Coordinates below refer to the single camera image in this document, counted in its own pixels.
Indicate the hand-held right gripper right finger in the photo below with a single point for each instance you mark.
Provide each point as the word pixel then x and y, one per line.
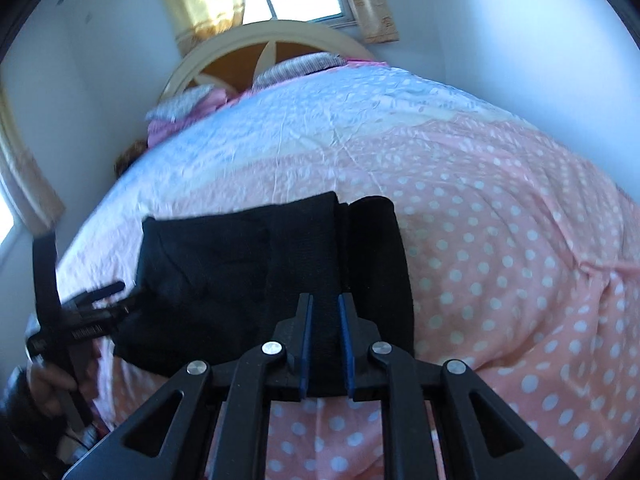
pixel 346 345

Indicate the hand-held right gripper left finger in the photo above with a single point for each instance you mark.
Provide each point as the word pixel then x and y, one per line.
pixel 305 340

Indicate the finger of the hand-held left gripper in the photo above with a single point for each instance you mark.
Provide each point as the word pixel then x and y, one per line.
pixel 122 310
pixel 102 292

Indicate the black pants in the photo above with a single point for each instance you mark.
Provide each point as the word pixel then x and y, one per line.
pixel 215 270

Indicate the person's left forearm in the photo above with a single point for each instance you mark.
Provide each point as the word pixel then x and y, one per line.
pixel 22 420

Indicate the person's left hand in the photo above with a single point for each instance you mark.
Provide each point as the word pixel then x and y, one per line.
pixel 45 380

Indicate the side window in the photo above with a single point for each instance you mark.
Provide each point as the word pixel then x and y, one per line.
pixel 5 220

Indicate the beige side curtain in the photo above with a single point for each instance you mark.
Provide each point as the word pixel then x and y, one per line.
pixel 25 175

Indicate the brown cloth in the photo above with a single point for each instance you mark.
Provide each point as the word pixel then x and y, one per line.
pixel 130 157

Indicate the pink polka dot bedsheet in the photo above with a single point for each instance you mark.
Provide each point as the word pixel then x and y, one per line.
pixel 475 210

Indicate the floral grey pillow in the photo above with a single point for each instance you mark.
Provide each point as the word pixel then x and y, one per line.
pixel 175 105

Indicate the pink and grey pillow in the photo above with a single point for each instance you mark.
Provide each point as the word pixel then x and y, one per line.
pixel 210 102

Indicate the cream wooden headboard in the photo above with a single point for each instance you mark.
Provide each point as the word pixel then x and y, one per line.
pixel 225 62

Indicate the striped pillow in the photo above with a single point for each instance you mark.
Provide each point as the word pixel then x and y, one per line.
pixel 295 67

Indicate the light pink cloth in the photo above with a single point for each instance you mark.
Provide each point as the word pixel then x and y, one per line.
pixel 367 63

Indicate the yellow curtain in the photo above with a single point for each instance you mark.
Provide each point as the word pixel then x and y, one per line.
pixel 200 0

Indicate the cream patterned curtain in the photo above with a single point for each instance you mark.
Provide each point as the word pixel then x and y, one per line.
pixel 375 5

